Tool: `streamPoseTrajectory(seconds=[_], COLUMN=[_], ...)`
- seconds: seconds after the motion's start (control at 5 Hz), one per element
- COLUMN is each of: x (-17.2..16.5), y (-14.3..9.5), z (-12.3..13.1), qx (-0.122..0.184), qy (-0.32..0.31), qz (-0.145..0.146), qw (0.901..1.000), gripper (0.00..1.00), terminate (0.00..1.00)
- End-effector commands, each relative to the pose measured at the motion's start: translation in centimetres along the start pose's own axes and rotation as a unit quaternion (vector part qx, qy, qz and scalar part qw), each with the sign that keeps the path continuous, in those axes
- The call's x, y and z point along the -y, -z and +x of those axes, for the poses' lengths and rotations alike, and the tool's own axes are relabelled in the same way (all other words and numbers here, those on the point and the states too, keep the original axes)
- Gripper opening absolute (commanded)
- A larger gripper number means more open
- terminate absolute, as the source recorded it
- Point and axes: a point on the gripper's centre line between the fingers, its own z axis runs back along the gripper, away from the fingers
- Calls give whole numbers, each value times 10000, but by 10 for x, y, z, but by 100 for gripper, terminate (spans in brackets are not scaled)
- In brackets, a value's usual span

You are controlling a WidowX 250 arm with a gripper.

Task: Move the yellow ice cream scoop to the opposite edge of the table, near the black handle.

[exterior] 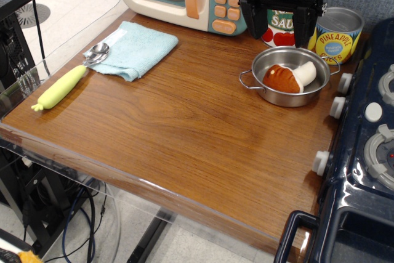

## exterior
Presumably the pineapple slices can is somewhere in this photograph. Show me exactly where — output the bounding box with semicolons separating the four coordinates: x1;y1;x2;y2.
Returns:
307;7;364;65

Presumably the black table leg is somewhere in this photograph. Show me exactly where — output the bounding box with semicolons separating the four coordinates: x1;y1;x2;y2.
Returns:
126;217;167;263

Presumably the dark blue toy stove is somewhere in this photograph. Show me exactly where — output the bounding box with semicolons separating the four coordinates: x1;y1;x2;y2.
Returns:
275;18;393;262

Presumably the toy mushroom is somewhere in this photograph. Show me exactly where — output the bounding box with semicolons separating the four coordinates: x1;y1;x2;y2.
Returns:
262;62;317;94

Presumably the blue cable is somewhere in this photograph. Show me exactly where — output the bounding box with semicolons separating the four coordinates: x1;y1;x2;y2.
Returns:
61;178;96;263

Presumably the clear acrylic table guard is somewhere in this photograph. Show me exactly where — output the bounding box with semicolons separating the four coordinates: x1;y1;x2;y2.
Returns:
0;0;312;245

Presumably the tomato sauce can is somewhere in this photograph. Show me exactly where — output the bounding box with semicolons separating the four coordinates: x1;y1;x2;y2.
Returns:
262;10;295;47

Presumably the small steel pot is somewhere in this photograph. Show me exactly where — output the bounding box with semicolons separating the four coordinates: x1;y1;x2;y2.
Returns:
239;46;341;108

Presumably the light blue folded cloth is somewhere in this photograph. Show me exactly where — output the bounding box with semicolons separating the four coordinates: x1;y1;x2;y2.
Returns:
89;21;179;82

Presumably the white stove knob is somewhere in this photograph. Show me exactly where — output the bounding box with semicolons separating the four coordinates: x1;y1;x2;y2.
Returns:
337;73;353;94
329;97;346;119
312;151;329;176

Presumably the black cable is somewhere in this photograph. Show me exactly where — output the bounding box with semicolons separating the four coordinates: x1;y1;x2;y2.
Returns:
46;182;108;263

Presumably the yellow handled ice cream scoop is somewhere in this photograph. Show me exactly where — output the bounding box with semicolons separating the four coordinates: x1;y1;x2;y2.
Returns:
31;42;110;111

